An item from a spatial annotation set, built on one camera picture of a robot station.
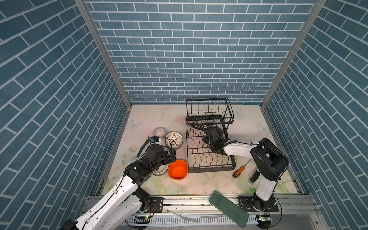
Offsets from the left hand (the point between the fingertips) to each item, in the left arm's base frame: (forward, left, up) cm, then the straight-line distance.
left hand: (170, 153), depth 78 cm
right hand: (+19, -26, -5) cm, 33 cm away
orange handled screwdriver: (-8, -38, -11) cm, 41 cm away
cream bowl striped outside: (-7, +5, -5) cm, 10 cm away
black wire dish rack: (+24, -18, +6) cm, 31 cm away
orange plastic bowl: (-4, -4, -14) cm, 15 cm away
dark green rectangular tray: (-25, -31, -12) cm, 42 cm away
